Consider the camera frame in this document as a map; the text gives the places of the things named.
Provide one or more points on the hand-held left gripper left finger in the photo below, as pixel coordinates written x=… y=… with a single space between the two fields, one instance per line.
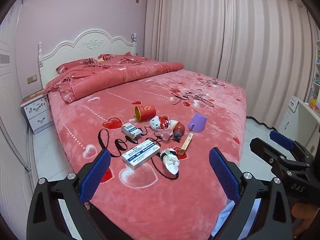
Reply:
x=96 y=177

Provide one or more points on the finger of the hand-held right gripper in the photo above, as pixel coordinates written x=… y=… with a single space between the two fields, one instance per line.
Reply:
x=281 y=138
x=265 y=148

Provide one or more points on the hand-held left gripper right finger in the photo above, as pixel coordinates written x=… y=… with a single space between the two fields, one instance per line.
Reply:
x=221 y=172

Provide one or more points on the slim beige box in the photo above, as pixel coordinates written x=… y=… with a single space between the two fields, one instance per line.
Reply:
x=186 y=143

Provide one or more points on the large blue white medicine box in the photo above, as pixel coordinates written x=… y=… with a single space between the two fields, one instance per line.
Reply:
x=140 y=153

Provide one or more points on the white tissue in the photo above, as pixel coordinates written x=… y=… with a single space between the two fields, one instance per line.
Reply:
x=171 y=162

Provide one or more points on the small blue white medicine box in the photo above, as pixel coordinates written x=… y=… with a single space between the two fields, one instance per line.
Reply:
x=130 y=130

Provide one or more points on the person's right hand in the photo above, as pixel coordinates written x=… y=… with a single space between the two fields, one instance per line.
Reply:
x=301 y=211

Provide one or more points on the white desk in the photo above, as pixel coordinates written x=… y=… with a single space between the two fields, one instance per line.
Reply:
x=297 y=115

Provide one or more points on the light blue bed sheet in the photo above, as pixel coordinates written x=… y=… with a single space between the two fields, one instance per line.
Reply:
x=222 y=220

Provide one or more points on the pink printed blanket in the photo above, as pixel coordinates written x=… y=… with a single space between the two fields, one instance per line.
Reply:
x=200 y=130

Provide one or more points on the purple ribbed cup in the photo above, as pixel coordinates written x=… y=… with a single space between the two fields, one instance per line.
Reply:
x=197 y=122

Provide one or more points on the shelf of colourful books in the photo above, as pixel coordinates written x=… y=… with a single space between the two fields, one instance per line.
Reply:
x=315 y=85

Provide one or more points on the white red small toy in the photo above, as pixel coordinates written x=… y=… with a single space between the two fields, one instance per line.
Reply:
x=170 y=123

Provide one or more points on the white cat plush toy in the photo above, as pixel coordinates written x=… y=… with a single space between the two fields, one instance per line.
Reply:
x=155 y=124

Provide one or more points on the red round can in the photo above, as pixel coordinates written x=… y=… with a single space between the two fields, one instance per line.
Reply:
x=146 y=112

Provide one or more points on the beige curtain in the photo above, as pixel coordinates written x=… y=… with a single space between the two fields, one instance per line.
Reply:
x=185 y=30
x=270 y=55

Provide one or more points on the white nightstand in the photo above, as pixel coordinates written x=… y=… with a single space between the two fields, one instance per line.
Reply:
x=37 y=115

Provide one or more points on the folded pink quilt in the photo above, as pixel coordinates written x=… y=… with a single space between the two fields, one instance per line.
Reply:
x=112 y=80

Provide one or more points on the pink printed pillow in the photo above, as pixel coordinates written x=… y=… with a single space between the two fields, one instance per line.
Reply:
x=112 y=56
x=72 y=65

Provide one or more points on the small yellow toy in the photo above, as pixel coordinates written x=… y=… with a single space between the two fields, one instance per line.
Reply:
x=100 y=60

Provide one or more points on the white wardrobe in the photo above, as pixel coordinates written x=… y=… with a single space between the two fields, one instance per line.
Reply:
x=10 y=92

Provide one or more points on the white carved headboard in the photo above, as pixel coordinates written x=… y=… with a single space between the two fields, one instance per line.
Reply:
x=92 y=42

